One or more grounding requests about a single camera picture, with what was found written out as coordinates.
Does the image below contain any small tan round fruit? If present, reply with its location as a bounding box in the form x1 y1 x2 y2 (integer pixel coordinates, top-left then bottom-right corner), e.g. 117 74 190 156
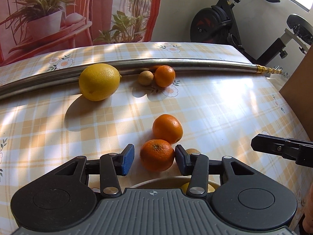
137 70 154 86

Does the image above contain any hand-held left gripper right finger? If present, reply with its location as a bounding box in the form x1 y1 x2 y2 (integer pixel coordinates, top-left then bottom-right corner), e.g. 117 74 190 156
175 144 255 198

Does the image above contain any cream round bowl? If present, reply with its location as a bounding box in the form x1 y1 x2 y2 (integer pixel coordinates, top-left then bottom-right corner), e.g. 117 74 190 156
133 177 220 194

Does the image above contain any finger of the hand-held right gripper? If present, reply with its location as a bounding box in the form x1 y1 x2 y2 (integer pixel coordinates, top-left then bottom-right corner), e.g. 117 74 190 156
251 133 313 168

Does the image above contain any black exercise bike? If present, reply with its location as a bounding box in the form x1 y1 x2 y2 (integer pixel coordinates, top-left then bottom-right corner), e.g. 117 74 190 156
189 0 313 65

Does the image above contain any large yellow lemon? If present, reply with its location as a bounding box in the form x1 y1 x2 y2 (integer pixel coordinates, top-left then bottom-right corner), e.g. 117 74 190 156
79 63 122 101
181 182 218 193

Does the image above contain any long steel pole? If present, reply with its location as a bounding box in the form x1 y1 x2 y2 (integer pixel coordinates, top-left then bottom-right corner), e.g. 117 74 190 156
0 58 288 101

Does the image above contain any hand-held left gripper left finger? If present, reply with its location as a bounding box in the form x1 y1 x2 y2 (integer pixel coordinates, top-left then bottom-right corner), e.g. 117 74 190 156
56 144 135 198

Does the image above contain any printed room scene backdrop cloth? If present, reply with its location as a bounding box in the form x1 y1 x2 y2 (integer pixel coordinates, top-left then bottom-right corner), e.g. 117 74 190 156
0 0 167 66

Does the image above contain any brown wooden board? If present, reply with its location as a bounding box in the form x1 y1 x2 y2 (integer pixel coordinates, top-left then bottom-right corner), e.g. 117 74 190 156
279 51 313 137

